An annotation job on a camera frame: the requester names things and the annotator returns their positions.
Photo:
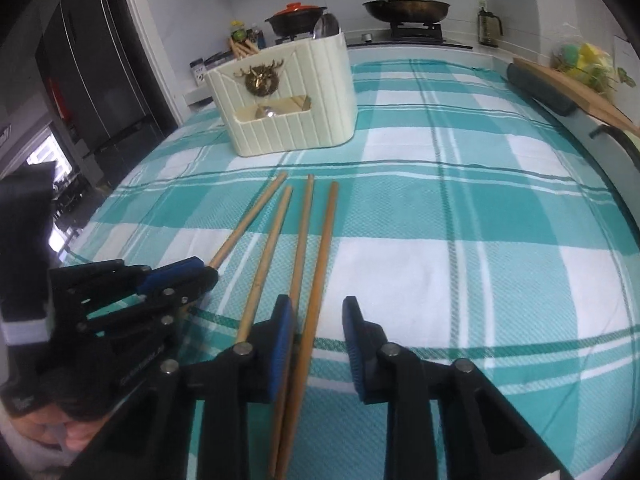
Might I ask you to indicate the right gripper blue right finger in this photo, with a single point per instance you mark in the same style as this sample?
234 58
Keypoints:
368 351

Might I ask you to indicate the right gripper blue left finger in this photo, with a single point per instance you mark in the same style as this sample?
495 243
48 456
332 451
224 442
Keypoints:
271 340

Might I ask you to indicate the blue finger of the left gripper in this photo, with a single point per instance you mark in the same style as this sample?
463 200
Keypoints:
162 277
186 286

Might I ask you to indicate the wooden chopstick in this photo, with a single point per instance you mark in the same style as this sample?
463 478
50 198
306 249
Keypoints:
294 404
261 275
295 287
247 47
263 199
238 50

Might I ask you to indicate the small steel spoon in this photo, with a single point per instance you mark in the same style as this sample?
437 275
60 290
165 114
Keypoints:
265 111

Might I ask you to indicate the large steel spoon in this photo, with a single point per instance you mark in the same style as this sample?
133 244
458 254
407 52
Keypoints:
326 26

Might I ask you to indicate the person's left hand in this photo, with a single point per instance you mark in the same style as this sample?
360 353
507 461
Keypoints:
51 426

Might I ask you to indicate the teal white plaid tablecloth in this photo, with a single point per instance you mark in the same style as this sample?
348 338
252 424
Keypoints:
467 224

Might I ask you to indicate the spice rack jars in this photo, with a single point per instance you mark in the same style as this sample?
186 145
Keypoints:
201 66

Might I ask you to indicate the black refrigerator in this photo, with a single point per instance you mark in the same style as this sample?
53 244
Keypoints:
99 80

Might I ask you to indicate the cream ribbed utensil holder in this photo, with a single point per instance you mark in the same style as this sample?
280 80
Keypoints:
308 82

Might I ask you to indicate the condiment bottles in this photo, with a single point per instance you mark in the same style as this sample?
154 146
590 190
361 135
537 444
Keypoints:
240 32

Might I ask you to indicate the black pot with orange lid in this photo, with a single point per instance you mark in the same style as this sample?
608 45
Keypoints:
296 19

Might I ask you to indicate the black gas stove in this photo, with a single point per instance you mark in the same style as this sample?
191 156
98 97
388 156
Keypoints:
417 35

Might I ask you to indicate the black wok with glass lid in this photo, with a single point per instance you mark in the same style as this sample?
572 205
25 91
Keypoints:
425 12

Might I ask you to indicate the wooden cutting board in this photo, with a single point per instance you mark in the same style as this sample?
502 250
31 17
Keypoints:
586 99

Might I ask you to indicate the dark glass kettle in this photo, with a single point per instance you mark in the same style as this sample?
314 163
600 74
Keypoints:
489 28

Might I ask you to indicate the bag of yellow green sponges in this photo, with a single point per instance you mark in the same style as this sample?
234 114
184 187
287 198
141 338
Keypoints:
586 63

